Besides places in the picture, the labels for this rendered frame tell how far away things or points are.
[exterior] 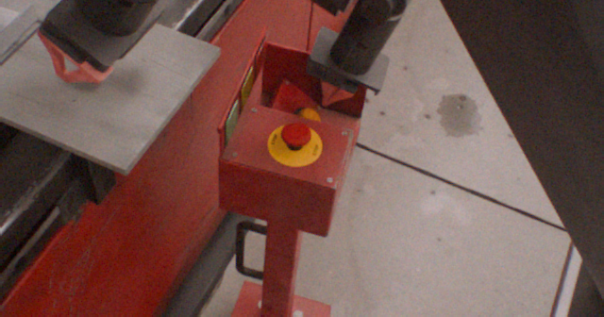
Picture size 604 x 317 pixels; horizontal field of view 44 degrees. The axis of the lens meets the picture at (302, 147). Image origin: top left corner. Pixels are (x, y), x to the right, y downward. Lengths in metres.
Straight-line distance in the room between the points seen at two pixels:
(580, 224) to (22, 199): 0.69
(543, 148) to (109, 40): 0.50
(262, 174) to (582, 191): 0.78
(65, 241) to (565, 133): 0.82
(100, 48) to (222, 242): 1.15
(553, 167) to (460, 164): 1.83
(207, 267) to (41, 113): 1.03
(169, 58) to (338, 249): 1.11
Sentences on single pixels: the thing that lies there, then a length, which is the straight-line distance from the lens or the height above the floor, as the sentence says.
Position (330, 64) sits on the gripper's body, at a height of 0.87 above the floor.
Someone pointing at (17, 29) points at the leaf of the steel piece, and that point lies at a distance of 0.81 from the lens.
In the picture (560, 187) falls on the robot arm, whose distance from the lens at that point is 0.21.
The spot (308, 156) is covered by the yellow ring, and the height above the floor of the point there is 0.78.
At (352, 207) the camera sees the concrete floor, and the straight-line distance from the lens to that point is 1.88.
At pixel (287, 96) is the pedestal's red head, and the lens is 1.09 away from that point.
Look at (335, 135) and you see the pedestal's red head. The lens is 1.00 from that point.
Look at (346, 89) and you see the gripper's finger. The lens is 0.97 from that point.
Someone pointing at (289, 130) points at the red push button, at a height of 0.81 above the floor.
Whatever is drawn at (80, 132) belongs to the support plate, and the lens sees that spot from 0.72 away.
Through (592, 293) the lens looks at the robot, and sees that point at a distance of 0.63.
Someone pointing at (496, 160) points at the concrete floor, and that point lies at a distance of 2.07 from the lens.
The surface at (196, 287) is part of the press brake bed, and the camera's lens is 1.69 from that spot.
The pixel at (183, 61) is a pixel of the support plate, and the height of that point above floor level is 1.00.
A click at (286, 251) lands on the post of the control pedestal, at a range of 1.24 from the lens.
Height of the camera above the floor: 1.54
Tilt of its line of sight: 51 degrees down
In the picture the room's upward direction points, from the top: 7 degrees clockwise
